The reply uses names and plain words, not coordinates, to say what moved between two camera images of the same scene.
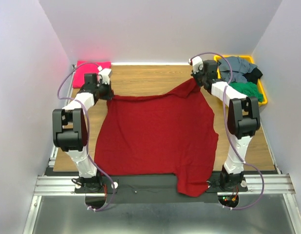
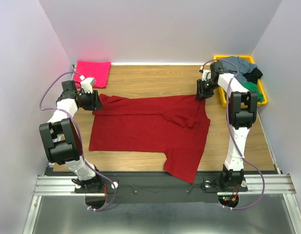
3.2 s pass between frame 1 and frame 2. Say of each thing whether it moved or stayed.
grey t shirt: stayed
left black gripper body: moved
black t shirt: stayed
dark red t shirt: moved
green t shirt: stayed
